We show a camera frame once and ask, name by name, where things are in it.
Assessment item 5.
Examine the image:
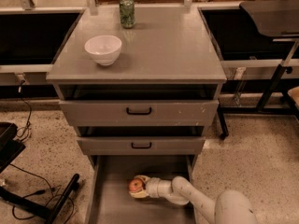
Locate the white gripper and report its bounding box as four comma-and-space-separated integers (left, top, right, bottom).
129, 175, 172, 199

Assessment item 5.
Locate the red apple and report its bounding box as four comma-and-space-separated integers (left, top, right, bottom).
129, 178, 144, 192

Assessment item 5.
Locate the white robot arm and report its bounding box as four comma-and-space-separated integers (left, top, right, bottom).
129, 175, 258, 224

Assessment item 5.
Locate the grey open bottom drawer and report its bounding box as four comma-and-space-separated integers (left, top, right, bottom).
85, 155, 196, 224

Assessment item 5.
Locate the grey middle drawer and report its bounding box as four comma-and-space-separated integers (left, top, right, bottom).
78, 136, 205, 156

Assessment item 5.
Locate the grey top drawer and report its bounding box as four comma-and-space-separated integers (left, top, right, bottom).
60, 101, 218, 127

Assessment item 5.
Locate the grey drawer cabinet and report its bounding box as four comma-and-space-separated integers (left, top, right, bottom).
46, 4, 227, 170

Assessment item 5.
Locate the black chair base left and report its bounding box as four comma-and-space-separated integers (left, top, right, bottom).
0, 122, 79, 224

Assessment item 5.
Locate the white ceramic bowl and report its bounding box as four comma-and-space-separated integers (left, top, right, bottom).
84, 35, 122, 66

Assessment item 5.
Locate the black table right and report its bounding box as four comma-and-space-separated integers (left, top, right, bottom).
217, 0, 299, 141

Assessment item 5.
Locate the green soda can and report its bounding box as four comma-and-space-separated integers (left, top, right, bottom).
119, 0, 135, 29

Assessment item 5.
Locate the black floor cable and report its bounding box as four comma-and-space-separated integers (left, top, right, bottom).
8, 163, 76, 222

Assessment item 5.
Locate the black hanging cable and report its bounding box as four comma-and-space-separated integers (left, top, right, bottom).
16, 79, 34, 142

